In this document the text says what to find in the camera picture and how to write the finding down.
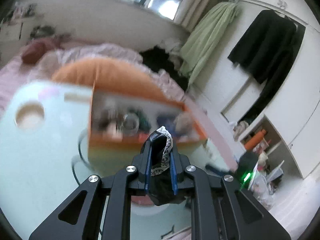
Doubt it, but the black hanging garment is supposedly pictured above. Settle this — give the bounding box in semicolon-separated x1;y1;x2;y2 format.
227;9;298;128

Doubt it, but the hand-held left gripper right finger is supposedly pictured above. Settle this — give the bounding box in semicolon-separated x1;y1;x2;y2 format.
170;145;292;240

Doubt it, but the grey clothes heap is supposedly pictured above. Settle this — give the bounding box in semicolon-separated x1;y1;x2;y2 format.
30;25;56;38

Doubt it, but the small black lace-trimmed garment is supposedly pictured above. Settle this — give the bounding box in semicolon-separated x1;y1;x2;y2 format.
147;126;187;207

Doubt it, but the pale green desktop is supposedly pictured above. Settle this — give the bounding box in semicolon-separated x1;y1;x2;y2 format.
0;80;238;240

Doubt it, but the orange pillow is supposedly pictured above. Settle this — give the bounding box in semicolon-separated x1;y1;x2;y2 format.
51;59;175;103

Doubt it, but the white wardrobe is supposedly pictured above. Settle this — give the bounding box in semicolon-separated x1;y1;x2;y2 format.
220;0;320;180

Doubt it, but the white clothes pile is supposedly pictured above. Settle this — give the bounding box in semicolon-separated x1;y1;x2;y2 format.
162;36;186;64

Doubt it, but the dark red pillow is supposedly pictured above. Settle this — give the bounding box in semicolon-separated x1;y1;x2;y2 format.
21;41;50;64

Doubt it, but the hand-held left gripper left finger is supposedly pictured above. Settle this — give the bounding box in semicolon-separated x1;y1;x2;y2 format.
29;137;152;240

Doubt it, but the green hanging garment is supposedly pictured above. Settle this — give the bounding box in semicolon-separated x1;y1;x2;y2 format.
180;1;242;90

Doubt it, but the black clothes pile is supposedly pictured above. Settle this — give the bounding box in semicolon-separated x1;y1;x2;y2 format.
139;46;190;90

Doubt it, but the beige crumpled cloth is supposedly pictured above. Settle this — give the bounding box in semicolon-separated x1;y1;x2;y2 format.
234;121;250;140

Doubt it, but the orange bottle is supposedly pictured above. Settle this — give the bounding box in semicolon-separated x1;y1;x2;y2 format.
244;129;267;150

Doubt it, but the orange cardboard box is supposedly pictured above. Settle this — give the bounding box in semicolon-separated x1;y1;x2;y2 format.
87;80;208;153

